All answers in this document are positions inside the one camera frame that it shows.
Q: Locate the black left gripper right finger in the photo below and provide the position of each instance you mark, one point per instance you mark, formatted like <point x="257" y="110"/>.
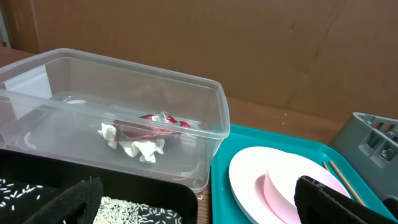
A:
<point x="319" y="204"/>

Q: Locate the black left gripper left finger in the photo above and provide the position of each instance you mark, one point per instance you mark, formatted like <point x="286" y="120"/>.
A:
<point x="75" y="203"/>

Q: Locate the pink small plate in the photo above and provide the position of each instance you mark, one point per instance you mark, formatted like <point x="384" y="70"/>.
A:
<point x="279" y="191"/>

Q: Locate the wooden chopstick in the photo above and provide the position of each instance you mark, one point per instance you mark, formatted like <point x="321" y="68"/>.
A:
<point x="346" y="183"/>
<point x="326" y="167"/>

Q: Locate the white large plate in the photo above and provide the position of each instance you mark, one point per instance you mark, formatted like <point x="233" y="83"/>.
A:
<point x="246" y="176"/>

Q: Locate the white tissue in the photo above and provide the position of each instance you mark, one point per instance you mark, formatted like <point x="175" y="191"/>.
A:
<point x="147" y="148"/>

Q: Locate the red snack wrapper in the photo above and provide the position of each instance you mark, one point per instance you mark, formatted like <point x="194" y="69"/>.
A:
<point x="130" y="131"/>

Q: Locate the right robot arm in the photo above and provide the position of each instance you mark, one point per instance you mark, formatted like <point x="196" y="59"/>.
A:
<point x="391" y="203"/>

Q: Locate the black food waste tray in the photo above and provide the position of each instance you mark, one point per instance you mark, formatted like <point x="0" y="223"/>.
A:
<point x="57" y="174"/>

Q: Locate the grey dishwasher rack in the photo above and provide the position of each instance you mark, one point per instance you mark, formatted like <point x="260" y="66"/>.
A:
<point x="369" y="143"/>

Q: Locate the spilled white rice pile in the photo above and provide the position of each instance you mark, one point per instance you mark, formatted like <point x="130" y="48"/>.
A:
<point x="16" y="194"/>

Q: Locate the teal plastic tray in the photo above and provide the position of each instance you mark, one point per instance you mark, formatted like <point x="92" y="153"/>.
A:
<point x="226" y="209"/>

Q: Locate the clear plastic bin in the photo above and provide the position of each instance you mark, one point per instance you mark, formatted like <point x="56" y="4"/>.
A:
<point x="53" y="103"/>

